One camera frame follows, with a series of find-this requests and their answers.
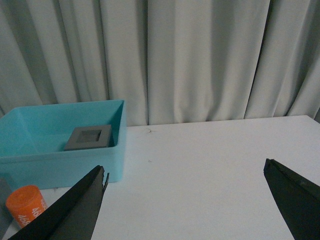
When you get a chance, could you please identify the gray block with round hole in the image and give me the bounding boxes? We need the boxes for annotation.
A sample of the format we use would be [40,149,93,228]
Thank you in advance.
[0,178,13,240]

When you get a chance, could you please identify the white pleated curtain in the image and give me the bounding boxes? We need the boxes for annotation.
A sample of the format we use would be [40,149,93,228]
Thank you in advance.
[0,0,320,126]

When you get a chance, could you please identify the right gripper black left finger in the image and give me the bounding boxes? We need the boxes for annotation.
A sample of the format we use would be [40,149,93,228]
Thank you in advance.
[10,165,109,240]

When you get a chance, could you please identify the orange cylinder part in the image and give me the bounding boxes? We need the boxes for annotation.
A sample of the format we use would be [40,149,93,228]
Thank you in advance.
[5,185,48,228]

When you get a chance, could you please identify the gray square frame part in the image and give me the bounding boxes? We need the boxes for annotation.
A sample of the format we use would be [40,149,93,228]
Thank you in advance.
[63,124,115,151]

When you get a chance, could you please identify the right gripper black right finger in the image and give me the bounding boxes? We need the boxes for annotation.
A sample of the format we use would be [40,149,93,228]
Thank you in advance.
[263,158,320,240]

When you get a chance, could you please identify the light blue plastic box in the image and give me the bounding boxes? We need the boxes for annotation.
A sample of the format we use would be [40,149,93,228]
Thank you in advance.
[0,99,127,190]

